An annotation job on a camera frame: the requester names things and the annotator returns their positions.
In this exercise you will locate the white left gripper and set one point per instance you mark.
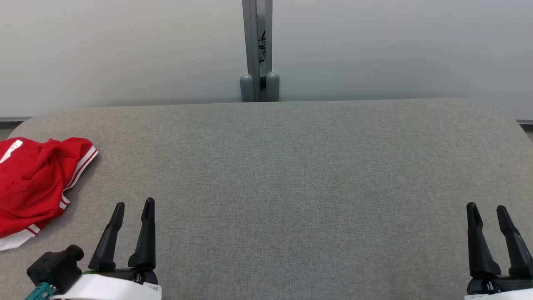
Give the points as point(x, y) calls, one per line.
point(116, 289)

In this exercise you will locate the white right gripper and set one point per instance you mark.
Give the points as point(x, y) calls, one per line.
point(499, 287)

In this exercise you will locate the red Bulls jersey shirt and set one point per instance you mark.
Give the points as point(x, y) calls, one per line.
point(70, 166)

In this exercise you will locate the grey cylindrical post foot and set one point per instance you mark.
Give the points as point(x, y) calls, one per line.
point(246, 88)
point(272, 87)

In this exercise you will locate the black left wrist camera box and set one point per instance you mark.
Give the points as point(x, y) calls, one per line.
point(56, 268)

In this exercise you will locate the grey metal partition post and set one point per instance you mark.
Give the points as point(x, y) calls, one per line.
point(251, 37)

